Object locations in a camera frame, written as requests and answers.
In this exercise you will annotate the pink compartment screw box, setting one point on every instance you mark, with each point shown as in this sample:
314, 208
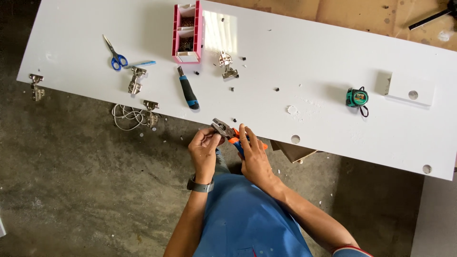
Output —
187, 34

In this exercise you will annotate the blue pen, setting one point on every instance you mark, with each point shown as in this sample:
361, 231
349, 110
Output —
141, 64

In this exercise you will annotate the white round cutout disc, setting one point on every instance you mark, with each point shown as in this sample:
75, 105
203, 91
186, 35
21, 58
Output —
292, 109

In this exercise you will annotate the person's blue shirt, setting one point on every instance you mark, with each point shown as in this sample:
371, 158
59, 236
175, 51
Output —
246, 217

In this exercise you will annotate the grey wristwatch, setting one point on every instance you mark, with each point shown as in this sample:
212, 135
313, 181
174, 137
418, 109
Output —
200, 186

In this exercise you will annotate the green tape measure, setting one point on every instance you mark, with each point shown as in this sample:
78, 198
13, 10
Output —
356, 98

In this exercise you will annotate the blue and black utility knife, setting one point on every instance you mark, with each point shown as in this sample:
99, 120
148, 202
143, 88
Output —
188, 91

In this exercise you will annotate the black tool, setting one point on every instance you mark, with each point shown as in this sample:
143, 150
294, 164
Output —
433, 16

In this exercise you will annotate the metal cabinet hinge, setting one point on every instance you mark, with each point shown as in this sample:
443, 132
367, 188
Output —
227, 65
135, 80
150, 112
36, 87

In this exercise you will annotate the person's right hand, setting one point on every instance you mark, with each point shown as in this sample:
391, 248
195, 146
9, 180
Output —
254, 161

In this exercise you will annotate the large white cabinet panel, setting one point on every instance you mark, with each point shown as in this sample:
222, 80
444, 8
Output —
285, 64

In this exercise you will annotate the orange and blue pliers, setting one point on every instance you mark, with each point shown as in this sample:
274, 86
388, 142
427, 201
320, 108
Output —
230, 135

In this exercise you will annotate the white board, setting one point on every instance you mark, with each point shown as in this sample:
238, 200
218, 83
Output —
437, 217

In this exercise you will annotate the person's left hand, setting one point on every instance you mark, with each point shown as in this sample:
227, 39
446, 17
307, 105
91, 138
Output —
203, 155

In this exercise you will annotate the small white board block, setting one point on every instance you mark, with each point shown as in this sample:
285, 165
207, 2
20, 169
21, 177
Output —
408, 90

